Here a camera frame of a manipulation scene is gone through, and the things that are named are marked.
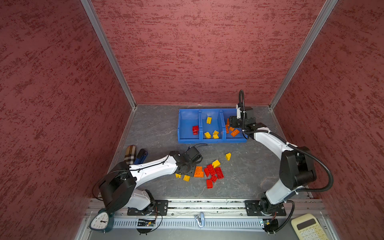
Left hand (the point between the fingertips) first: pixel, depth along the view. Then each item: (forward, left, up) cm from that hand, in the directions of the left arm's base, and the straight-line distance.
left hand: (188, 172), depth 83 cm
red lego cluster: (+1, -16, -2) cm, 16 cm away
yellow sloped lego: (+11, -25, -1) cm, 27 cm away
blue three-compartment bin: (+37, -13, -4) cm, 39 cm away
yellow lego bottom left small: (-1, +6, -1) cm, 6 cm away
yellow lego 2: (+26, -13, 0) cm, 29 cm away
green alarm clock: (-23, +38, +1) cm, 45 cm away
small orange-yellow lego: (+24, -17, +1) cm, 30 cm away
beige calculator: (-24, -57, -1) cm, 62 cm away
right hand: (+30, -28, +12) cm, 42 cm away
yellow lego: (+39, -14, 0) cm, 41 cm away
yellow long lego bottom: (-2, +1, -2) cm, 3 cm away
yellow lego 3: (+6, -17, -1) cm, 18 cm away
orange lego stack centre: (+1, -6, -2) cm, 7 cm away
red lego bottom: (-5, -12, -2) cm, 13 cm away
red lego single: (+29, -4, +2) cm, 30 cm away
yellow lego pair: (+29, -18, -2) cm, 35 cm away
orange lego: (+29, -32, -2) cm, 43 cm away
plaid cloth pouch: (+11, +36, 0) cm, 38 cm away
